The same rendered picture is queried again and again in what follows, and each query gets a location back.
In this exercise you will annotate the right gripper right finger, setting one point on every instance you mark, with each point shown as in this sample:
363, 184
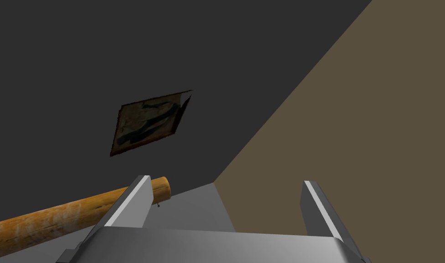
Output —
323, 212

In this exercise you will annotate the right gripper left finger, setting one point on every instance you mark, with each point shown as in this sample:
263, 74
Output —
133, 204

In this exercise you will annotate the orange wooden pole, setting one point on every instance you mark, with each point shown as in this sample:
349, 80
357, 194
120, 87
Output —
54, 219

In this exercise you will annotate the dark framed wall picture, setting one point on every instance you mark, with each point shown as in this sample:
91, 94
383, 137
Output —
147, 122

